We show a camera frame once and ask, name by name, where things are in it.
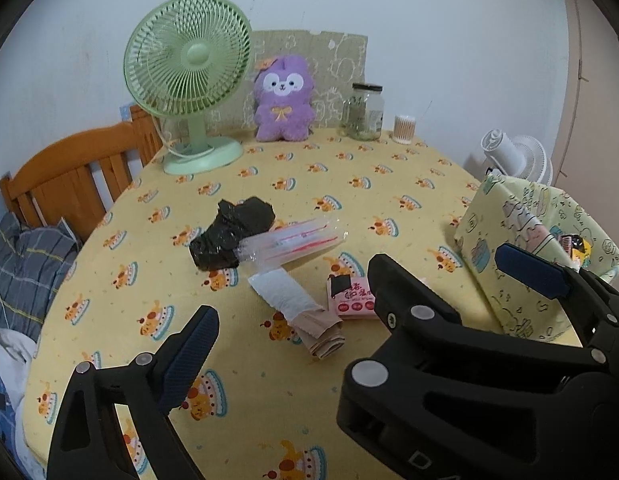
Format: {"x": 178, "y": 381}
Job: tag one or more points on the beige door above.
{"x": 604, "y": 110}

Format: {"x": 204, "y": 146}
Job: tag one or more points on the beige stockings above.
{"x": 319, "y": 337}

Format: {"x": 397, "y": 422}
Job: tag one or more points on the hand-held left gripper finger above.
{"x": 189, "y": 355}

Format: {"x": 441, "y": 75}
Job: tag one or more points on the clear pen packet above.
{"x": 289, "y": 242}

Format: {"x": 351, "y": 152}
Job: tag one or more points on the glass jar with dark lid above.
{"x": 364, "y": 115}

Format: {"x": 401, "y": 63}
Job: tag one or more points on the yellow printed tablecloth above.
{"x": 339, "y": 195}

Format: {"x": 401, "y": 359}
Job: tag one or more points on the white pedestal fan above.
{"x": 519, "y": 152}

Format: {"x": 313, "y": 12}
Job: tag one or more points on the white tissue paper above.
{"x": 284, "y": 292}

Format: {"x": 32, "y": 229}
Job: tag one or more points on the white bed cloth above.
{"x": 9, "y": 350}

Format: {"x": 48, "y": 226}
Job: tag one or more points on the pink packet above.
{"x": 354, "y": 305}

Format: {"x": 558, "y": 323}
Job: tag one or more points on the green desk fan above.
{"x": 189, "y": 55}

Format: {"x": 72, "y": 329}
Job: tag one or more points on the black plastic bag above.
{"x": 224, "y": 240}

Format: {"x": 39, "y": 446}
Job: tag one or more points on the yellow cartoon storage box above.
{"x": 509, "y": 240}

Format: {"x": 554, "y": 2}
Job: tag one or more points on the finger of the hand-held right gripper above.
{"x": 414, "y": 290}
{"x": 532, "y": 270}

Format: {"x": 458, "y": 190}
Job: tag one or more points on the grey plaid pillow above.
{"x": 34, "y": 265}

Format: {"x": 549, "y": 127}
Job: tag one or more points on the wooden bed headboard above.
{"x": 74, "y": 170}

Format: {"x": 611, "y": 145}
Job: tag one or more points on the cotton swab container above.
{"x": 404, "y": 130}

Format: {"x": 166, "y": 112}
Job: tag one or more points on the green cartoon printed board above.
{"x": 334, "y": 60}

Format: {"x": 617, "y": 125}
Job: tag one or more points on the purple plush bunny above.
{"x": 284, "y": 110}

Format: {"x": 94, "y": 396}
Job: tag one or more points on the blue bed sheet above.
{"x": 2, "y": 425}

